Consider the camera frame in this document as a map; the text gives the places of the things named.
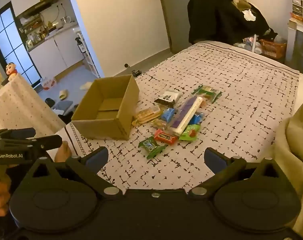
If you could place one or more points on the beige blanket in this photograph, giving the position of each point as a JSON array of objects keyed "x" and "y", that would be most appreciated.
[{"x": 288, "y": 153}]

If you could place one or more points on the red candy bar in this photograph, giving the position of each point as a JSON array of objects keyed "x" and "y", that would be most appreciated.
[{"x": 164, "y": 137}]

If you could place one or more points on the green striped burger snack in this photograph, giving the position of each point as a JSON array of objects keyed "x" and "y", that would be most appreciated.
[{"x": 208, "y": 93}]

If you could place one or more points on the white desk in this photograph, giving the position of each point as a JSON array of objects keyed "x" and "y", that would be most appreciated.
[{"x": 294, "y": 52}]

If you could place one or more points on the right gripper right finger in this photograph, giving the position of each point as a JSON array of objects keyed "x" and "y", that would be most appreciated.
[{"x": 225, "y": 170}]

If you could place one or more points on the patterned white bed sheet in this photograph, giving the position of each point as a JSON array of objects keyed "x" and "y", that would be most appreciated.
[{"x": 257, "y": 93}]

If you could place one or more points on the black coat pile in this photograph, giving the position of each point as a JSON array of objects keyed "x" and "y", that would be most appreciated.
[{"x": 227, "y": 21}]

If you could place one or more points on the green candy packet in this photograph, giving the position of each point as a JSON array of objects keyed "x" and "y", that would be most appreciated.
[{"x": 151, "y": 147}]

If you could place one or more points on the cartoon boy doll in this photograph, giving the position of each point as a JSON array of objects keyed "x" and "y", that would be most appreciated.
[{"x": 11, "y": 70}]

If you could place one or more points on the person's left hand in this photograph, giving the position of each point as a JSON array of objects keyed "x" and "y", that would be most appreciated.
[{"x": 62, "y": 154}]

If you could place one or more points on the small clear peanut packet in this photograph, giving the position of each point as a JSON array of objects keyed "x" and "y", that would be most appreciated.
[{"x": 159, "y": 124}]

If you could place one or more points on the orange plastic basket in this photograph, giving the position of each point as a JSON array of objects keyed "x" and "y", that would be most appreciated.
[{"x": 273, "y": 50}]

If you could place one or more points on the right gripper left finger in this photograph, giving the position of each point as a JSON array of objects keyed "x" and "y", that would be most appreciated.
[{"x": 87, "y": 168}]

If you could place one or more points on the beige slipper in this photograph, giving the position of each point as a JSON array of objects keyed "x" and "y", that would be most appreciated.
[
  {"x": 63, "y": 94},
  {"x": 86, "y": 86}
]

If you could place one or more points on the blue snack packet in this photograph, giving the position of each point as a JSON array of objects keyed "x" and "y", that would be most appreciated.
[
  {"x": 197, "y": 118},
  {"x": 168, "y": 114}
]

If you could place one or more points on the grey door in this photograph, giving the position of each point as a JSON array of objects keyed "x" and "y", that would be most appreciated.
[{"x": 177, "y": 24}]

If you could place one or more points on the red white plastic bag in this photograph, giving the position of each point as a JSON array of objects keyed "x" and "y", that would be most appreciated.
[{"x": 48, "y": 82}]

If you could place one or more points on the glass panel door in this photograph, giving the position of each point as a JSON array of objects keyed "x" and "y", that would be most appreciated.
[{"x": 13, "y": 48}]

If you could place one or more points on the dotted white tablecloth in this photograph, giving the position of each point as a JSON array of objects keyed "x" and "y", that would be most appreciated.
[{"x": 21, "y": 107}]

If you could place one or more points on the biscuit cracker packet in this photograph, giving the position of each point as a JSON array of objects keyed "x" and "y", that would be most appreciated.
[{"x": 146, "y": 115}]

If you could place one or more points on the white kitchen cabinet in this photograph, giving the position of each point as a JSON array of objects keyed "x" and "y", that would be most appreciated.
[{"x": 57, "y": 53}]

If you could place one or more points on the black white snack bag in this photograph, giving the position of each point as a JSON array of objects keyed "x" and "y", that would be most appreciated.
[{"x": 169, "y": 98}]

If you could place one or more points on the green red snack packet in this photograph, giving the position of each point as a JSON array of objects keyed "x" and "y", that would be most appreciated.
[{"x": 190, "y": 133}]

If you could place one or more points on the purple white long box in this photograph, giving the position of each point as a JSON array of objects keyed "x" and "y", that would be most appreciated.
[{"x": 185, "y": 114}]

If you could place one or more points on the cardboard box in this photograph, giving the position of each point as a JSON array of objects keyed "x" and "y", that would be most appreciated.
[{"x": 107, "y": 109}]

